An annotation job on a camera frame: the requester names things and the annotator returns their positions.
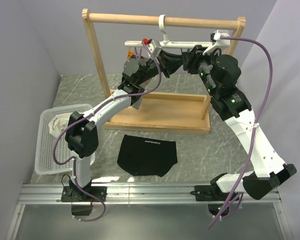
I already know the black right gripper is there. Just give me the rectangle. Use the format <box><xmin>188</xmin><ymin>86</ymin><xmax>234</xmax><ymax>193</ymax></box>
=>
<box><xmin>181</xmin><ymin>44</ymin><xmax>220</xmax><ymax>97</ymax></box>

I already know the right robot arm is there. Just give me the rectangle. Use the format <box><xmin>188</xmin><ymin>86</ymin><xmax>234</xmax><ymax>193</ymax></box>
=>
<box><xmin>181</xmin><ymin>45</ymin><xmax>297</xmax><ymax>200</ymax></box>

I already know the grey striped underwear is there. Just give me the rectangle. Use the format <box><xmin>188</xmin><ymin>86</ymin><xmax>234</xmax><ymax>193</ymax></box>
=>
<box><xmin>131</xmin><ymin>56</ymin><xmax>152</xmax><ymax>110</ymax></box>

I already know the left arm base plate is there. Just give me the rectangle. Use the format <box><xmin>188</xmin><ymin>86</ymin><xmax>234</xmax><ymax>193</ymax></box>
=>
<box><xmin>60</xmin><ymin>185</ymin><xmax>107</xmax><ymax>202</ymax></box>

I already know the purple clothes peg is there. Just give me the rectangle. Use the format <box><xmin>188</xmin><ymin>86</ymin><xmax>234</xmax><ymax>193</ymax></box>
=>
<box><xmin>134</xmin><ymin>47</ymin><xmax>142</xmax><ymax>59</ymax></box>

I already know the black underwear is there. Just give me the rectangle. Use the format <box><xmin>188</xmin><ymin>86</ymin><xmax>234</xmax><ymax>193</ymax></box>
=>
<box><xmin>117</xmin><ymin>135</ymin><xmax>178</xmax><ymax>177</ymax></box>

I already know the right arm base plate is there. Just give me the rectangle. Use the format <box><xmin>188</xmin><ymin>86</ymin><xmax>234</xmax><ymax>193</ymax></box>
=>
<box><xmin>190</xmin><ymin>185</ymin><xmax>229</xmax><ymax>202</ymax></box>

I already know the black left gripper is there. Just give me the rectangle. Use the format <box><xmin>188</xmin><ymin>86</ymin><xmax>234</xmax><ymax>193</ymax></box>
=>
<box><xmin>136</xmin><ymin>49</ymin><xmax>183</xmax><ymax>86</ymax></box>

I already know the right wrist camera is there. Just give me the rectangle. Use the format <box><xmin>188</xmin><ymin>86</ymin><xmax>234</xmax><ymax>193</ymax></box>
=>
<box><xmin>203</xmin><ymin>30</ymin><xmax>231</xmax><ymax>55</ymax></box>

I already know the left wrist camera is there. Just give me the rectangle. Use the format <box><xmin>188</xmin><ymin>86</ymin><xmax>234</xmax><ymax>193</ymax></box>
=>
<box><xmin>141</xmin><ymin>38</ymin><xmax>162</xmax><ymax>57</ymax></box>

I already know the white plastic hanger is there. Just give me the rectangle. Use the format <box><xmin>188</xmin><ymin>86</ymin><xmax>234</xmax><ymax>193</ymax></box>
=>
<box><xmin>125</xmin><ymin>14</ymin><xmax>228</xmax><ymax>49</ymax></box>

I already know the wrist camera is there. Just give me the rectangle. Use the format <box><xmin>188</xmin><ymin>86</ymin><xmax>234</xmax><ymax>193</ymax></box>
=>
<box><xmin>203</xmin><ymin>30</ymin><xmax>231</xmax><ymax>55</ymax></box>
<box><xmin>141</xmin><ymin>38</ymin><xmax>162</xmax><ymax>57</ymax></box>

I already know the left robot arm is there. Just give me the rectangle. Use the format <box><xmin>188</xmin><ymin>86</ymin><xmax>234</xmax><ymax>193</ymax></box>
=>
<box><xmin>62</xmin><ymin>50</ymin><xmax>184</xmax><ymax>202</ymax></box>

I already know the wooden clothes rack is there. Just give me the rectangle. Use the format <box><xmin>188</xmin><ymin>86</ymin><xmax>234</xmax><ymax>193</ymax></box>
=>
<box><xmin>82</xmin><ymin>9</ymin><xmax>246</xmax><ymax>135</ymax></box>

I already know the aluminium rail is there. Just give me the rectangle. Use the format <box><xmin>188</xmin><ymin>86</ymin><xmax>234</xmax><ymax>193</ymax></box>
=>
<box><xmin>17</xmin><ymin>183</ymin><xmax>283</xmax><ymax>206</ymax></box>

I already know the white cloth in basket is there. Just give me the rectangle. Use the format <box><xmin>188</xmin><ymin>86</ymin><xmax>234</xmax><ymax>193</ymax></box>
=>
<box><xmin>48</xmin><ymin>113</ymin><xmax>71</xmax><ymax>138</ymax></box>

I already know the orange clothes peg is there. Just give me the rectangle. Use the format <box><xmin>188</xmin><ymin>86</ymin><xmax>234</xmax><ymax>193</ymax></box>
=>
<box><xmin>127</xmin><ymin>48</ymin><xmax>135</xmax><ymax>59</ymax></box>

